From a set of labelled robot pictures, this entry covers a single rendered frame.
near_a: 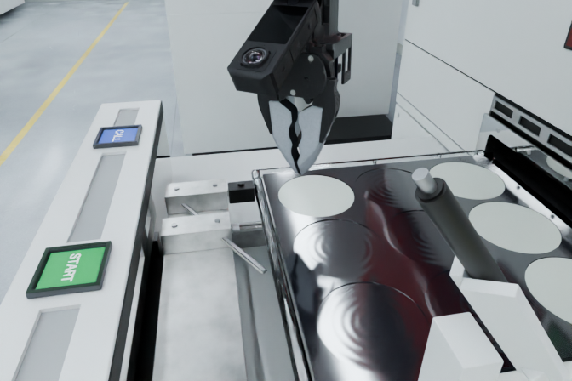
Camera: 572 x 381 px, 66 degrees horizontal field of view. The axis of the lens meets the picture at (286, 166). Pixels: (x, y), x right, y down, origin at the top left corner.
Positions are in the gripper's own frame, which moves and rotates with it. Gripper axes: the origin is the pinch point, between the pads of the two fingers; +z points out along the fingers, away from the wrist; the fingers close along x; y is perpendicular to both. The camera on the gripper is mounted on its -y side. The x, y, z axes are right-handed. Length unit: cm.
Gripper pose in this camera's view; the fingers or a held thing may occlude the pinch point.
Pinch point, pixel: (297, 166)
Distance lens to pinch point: 50.2
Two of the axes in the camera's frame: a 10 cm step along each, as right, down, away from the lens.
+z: 0.3, 8.8, 4.7
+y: 4.4, -4.3, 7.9
